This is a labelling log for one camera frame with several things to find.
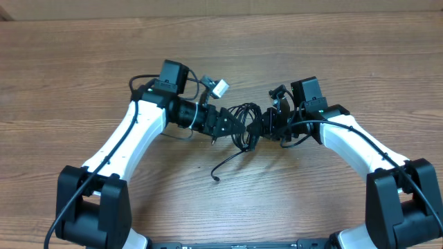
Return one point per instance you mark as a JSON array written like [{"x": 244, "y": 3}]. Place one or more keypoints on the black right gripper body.
[{"x": 273, "y": 122}]

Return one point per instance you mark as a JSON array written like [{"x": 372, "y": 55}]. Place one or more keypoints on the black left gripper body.
[{"x": 218, "y": 121}]

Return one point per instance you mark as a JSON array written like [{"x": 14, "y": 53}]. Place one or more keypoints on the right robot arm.
[{"x": 403, "y": 204}]

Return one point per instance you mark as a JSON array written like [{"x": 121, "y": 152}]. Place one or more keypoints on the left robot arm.
[{"x": 92, "y": 206}]

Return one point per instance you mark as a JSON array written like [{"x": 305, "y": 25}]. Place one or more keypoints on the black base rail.
[{"x": 239, "y": 245}]

